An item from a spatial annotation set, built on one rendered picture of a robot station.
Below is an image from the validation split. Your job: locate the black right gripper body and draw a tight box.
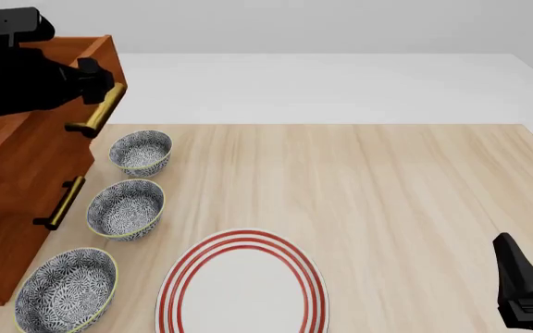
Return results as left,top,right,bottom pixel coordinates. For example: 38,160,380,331
497,293,533,329

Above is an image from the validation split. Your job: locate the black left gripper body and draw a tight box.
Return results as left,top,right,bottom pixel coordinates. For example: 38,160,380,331
56,64,116,105

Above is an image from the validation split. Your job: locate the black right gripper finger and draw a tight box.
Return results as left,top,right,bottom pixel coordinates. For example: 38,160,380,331
492,232,533,300

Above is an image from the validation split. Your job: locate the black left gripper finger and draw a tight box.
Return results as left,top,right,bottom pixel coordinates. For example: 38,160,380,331
77,56,103,75

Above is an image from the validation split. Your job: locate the brass drawer handle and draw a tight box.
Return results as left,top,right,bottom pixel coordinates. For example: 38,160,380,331
31,175,87,231
64,81,128,139

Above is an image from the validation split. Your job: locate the wooden drawer with handle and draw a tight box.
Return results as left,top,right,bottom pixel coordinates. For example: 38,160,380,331
0,33,130,154

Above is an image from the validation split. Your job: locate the wooden cabinet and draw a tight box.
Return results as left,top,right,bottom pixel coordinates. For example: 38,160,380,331
0,33,130,307

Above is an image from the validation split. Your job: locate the small patterned bowl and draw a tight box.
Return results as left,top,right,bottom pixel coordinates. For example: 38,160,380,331
108,129,174,179

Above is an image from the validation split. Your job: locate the medium patterned bowl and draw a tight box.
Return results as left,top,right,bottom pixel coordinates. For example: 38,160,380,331
85,178,167,243

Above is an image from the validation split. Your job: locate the large patterned bowl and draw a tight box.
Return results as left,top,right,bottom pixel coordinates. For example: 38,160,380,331
14,247,119,333

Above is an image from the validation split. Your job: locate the white plate with red rings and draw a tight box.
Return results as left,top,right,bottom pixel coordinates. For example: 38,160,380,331
155,228,330,333

